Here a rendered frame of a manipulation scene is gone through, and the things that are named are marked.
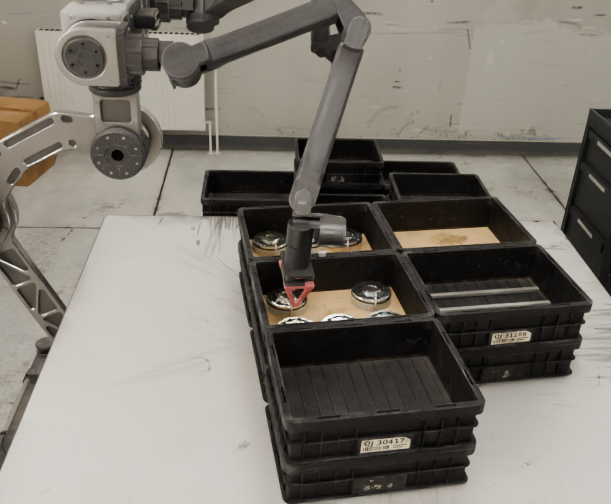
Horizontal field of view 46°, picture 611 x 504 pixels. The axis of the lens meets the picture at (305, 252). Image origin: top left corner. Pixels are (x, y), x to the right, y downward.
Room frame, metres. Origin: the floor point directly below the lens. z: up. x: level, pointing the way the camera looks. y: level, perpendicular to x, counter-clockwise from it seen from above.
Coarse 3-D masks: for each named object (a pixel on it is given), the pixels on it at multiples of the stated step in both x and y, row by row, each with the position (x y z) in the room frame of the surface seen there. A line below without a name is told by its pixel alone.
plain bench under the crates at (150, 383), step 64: (128, 256) 1.96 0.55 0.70; (192, 256) 1.98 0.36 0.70; (576, 256) 2.10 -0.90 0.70; (64, 320) 1.61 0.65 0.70; (128, 320) 1.62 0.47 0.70; (192, 320) 1.64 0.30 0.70; (64, 384) 1.35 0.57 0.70; (128, 384) 1.36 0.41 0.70; (192, 384) 1.37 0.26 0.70; (256, 384) 1.38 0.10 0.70; (512, 384) 1.43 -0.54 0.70; (576, 384) 1.44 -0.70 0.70; (64, 448) 1.14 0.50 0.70; (128, 448) 1.15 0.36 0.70; (192, 448) 1.16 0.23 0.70; (256, 448) 1.17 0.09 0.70; (512, 448) 1.20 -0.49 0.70; (576, 448) 1.21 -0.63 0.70
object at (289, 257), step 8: (288, 248) 1.38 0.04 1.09; (296, 248) 1.38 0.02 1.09; (280, 256) 1.44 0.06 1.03; (288, 256) 1.38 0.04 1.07; (296, 256) 1.37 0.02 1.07; (304, 256) 1.38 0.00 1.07; (288, 264) 1.38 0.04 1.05; (296, 264) 1.37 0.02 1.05; (304, 264) 1.38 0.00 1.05; (288, 272) 1.36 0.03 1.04; (296, 272) 1.36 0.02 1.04; (304, 272) 1.37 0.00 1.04; (312, 272) 1.37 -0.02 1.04; (288, 280) 1.35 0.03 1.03; (312, 280) 1.36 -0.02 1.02
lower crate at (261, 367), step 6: (252, 312) 1.52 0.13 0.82; (252, 318) 1.51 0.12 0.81; (252, 324) 1.55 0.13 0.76; (252, 330) 1.58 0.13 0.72; (252, 336) 1.55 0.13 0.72; (252, 342) 1.53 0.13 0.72; (258, 342) 1.39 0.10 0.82; (258, 348) 1.39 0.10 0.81; (258, 354) 1.42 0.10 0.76; (258, 360) 1.44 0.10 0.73; (258, 366) 1.43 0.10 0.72; (264, 366) 1.31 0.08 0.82; (258, 372) 1.41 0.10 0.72; (264, 372) 1.31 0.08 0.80; (264, 378) 1.33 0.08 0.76; (264, 384) 1.31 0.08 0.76; (264, 390) 1.33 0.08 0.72; (264, 396) 1.32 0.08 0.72
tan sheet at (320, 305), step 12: (264, 300) 1.56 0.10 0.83; (312, 300) 1.57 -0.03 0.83; (324, 300) 1.57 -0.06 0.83; (336, 300) 1.57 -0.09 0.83; (348, 300) 1.58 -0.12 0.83; (396, 300) 1.59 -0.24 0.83; (312, 312) 1.51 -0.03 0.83; (324, 312) 1.52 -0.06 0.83; (336, 312) 1.52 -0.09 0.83; (348, 312) 1.52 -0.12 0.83; (360, 312) 1.52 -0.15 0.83; (372, 312) 1.53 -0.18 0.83; (396, 312) 1.53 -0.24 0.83
